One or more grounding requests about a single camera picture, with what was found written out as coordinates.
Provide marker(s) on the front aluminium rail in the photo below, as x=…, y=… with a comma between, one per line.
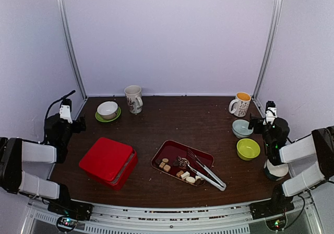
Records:
x=233, y=218

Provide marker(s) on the red tin box base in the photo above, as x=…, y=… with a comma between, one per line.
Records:
x=125, y=170

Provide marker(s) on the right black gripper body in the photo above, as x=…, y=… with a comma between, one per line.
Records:
x=259, y=120

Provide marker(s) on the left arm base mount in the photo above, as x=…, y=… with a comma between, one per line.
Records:
x=76, y=210

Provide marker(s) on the white round chocolate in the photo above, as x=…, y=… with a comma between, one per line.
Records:
x=191, y=180

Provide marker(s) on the green saucer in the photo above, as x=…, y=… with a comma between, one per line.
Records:
x=108, y=118

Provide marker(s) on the white bowl on saucer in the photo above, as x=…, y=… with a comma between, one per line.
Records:
x=107, y=108

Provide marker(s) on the red chocolate tray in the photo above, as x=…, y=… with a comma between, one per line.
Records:
x=171, y=150

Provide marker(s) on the light blue patterned bowl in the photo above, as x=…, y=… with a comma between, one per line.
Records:
x=240, y=128

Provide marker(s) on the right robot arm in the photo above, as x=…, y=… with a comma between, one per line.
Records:
x=274, y=131

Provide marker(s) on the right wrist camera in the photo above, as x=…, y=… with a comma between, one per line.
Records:
x=270, y=113

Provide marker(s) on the aluminium frame post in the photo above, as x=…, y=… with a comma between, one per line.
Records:
x=70, y=48
x=275, y=18

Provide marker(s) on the left aluminium frame post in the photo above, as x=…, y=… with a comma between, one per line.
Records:
x=70, y=48

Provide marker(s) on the tall white patterned mug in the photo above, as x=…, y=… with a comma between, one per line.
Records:
x=134, y=98

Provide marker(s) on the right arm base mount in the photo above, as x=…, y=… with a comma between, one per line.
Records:
x=265, y=209

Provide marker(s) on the right aluminium frame post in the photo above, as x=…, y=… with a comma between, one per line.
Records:
x=275, y=18

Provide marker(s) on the lime green bowl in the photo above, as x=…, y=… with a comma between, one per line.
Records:
x=247, y=149

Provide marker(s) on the metal serving tongs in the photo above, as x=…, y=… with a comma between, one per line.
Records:
x=211, y=177

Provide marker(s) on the red tin lid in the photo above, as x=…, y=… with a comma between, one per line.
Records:
x=106, y=158

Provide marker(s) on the square tan chocolate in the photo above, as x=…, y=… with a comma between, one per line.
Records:
x=167, y=168

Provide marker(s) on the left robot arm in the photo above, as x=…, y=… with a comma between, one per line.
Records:
x=19, y=155

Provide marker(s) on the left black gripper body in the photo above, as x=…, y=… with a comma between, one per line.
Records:
x=78, y=128

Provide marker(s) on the white mug yellow inside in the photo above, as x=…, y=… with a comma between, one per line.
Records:
x=239, y=106

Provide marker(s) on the dark bowl white inside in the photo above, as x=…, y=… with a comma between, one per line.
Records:
x=275, y=173

